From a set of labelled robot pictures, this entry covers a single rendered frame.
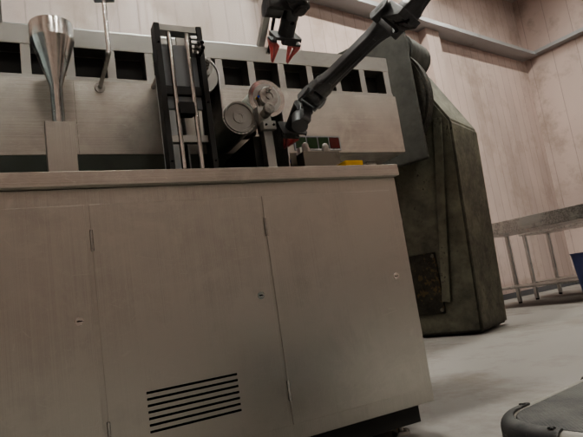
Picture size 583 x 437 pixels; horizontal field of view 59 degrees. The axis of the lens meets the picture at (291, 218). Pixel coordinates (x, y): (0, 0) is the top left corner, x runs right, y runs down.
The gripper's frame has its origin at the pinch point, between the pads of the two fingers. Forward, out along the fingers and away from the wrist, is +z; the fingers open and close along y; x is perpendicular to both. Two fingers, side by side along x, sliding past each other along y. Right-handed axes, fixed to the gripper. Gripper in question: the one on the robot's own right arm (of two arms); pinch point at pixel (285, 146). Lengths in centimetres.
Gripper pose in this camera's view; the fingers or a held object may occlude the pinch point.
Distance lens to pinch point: 199.6
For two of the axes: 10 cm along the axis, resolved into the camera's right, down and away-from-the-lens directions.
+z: -3.0, 6.6, 6.9
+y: 8.9, -0.6, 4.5
